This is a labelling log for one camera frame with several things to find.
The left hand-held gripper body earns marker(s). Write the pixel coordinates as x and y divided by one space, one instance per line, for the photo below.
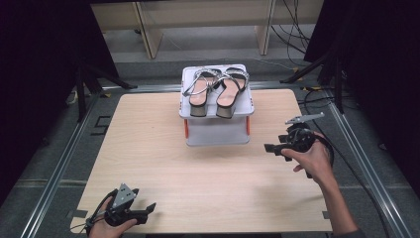
124 206

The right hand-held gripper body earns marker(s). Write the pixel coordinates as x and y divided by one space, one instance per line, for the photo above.
300 135

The white two-tier shoe rack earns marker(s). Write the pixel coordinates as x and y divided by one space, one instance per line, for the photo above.
218 130

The person's left hand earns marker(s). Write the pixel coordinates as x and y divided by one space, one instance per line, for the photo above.
105 228

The person's right hand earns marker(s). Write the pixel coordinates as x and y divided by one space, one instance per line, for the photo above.
313 162

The black tripod stand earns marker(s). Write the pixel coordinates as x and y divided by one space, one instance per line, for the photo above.
325 71
89 82

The black curtain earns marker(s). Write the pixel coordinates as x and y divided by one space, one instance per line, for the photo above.
379 66
43 82

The light wooden cabinet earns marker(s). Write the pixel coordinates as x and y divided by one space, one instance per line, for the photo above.
204 23

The aluminium floor rail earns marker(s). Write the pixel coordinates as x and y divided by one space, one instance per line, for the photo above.
366 165
59 165

